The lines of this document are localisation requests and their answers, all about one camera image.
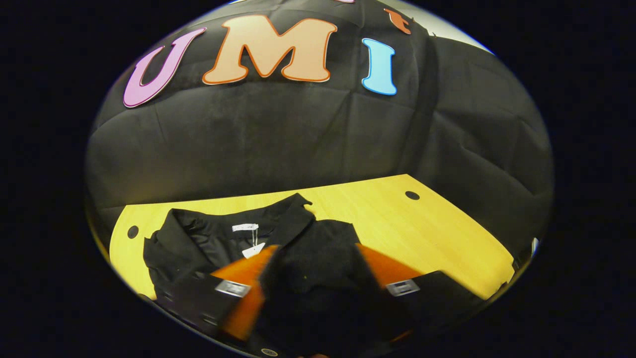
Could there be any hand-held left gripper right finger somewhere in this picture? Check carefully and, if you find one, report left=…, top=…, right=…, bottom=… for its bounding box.
left=355, top=244, right=482, bottom=344

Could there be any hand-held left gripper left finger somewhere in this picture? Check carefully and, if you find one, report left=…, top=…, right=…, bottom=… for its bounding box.
left=157, top=245, right=276, bottom=341

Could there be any black backdrop cloth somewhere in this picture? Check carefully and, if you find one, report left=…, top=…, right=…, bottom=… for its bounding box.
left=84, top=0, right=555, bottom=259

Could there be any black collared button shirt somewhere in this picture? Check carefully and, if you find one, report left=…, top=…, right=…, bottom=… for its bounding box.
left=143, top=193, right=413, bottom=358

